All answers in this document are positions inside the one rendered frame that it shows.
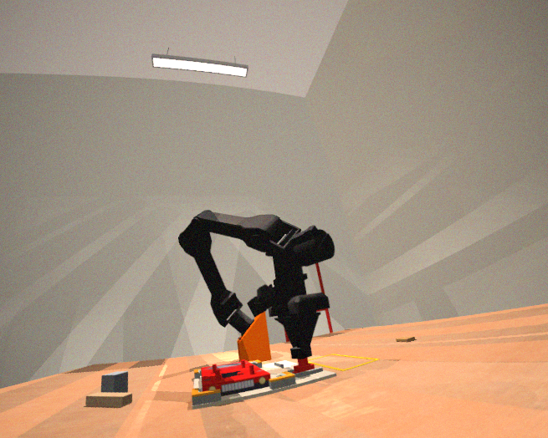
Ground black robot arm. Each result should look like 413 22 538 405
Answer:
178 210 335 336

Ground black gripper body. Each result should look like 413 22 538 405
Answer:
269 269 330 318

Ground black tyre with white wheel rim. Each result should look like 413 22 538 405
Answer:
290 346 312 359

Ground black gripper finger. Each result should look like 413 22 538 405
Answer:
275 317 298 347
286 312 321 354

